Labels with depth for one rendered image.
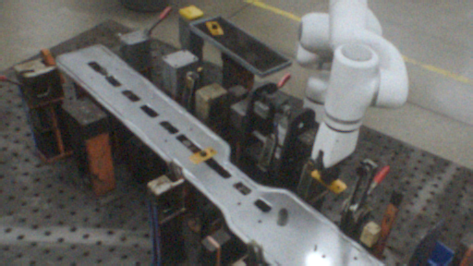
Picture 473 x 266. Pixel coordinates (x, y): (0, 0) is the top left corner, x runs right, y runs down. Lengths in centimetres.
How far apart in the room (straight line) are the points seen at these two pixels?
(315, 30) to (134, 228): 88
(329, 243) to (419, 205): 69
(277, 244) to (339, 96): 52
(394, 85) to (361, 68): 8
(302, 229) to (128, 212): 68
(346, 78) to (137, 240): 103
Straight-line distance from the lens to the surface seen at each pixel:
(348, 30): 116
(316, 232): 146
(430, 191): 213
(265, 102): 160
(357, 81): 102
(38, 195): 203
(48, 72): 193
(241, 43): 187
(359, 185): 141
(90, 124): 174
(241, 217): 147
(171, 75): 185
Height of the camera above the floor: 210
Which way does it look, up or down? 42 degrees down
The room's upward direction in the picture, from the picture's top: 10 degrees clockwise
